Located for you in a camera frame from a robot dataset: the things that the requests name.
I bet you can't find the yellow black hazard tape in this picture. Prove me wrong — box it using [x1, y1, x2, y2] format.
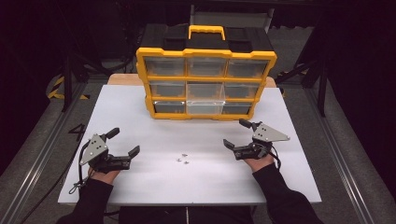
[46, 75, 91, 101]

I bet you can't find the grid of clear cabinet drawers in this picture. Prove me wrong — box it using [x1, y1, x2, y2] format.
[143, 56, 269, 115]

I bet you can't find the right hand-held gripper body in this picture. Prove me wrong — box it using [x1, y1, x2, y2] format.
[233, 121, 291, 161]

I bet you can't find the clear plastic drawer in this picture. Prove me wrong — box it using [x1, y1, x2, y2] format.
[185, 81, 226, 116]

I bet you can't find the grey floor rail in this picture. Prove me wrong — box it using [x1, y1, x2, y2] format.
[0, 83, 92, 224]
[304, 87, 396, 224]

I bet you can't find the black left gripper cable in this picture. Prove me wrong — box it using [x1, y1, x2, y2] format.
[68, 141, 95, 196]

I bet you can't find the person's right hand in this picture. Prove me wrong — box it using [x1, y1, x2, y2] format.
[243, 154, 276, 174]

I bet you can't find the yellow black drawer cabinet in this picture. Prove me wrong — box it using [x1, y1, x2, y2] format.
[135, 24, 278, 121]

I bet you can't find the black metal stand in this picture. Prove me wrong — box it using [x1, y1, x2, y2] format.
[60, 50, 106, 114]
[275, 29, 329, 119]

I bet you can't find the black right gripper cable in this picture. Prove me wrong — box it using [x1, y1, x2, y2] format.
[268, 145, 283, 171]

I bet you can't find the person's left hand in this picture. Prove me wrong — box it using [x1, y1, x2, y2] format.
[88, 167, 121, 185]

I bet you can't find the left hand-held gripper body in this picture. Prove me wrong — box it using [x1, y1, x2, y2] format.
[78, 133, 133, 175]

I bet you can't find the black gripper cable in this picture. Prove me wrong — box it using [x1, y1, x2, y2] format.
[68, 141, 95, 196]
[268, 145, 283, 171]

